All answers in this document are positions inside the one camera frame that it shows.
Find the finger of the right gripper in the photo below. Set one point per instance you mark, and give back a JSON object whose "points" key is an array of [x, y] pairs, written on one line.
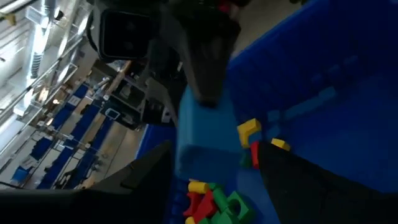
{"points": [[211, 68], [164, 87]]}

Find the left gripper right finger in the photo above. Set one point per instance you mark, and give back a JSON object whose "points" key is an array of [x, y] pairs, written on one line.
{"points": [[326, 202]]}

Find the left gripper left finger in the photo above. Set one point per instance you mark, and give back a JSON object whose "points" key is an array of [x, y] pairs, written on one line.
{"points": [[77, 208]]}

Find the large blue plastic bin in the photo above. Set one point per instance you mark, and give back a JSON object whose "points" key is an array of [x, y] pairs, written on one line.
{"points": [[311, 93]]}

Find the blue bin shelving rack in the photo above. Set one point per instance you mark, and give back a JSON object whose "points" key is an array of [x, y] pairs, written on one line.
{"points": [[62, 146]]}

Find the green arch block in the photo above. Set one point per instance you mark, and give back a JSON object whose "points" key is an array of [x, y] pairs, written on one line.
{"points": [[245, 211]]}

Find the green cube block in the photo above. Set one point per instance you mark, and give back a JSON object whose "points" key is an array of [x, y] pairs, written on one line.
{"points": [[224, 218]]}

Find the green cylinder block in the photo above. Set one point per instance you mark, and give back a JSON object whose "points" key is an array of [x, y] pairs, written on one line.
{"points": [[219, 199]]}

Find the red arch block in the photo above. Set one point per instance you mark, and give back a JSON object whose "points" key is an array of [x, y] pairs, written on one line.
{"points": [[191, 205]]}

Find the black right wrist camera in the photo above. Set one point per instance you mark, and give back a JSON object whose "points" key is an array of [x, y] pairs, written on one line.
{"points": [[124, 34]]}

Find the silver ceiling duct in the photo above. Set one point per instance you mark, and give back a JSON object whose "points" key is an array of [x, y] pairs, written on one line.
{"points": [[38, 46]]}

